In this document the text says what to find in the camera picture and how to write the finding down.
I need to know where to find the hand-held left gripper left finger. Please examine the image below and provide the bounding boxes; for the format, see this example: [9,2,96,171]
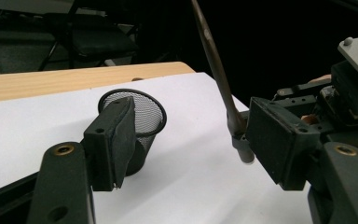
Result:
[83,96,136,191]

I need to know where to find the black folding chair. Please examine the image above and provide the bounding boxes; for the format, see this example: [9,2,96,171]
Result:
[38,0,139,72]

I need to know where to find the dark brown spatula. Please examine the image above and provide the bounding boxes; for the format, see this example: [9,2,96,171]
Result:
[190,0,255,165]

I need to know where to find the wooden table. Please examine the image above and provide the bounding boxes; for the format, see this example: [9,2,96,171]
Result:
[0,61,197,105]

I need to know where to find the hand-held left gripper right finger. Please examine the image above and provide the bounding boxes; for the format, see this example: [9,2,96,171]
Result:
[246,96,321,191]

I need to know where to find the black mesh cup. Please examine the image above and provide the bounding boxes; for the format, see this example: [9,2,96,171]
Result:
[97,88,168,177]

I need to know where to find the white board sheet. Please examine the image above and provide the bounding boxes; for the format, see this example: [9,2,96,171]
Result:
[0,72,313,224]

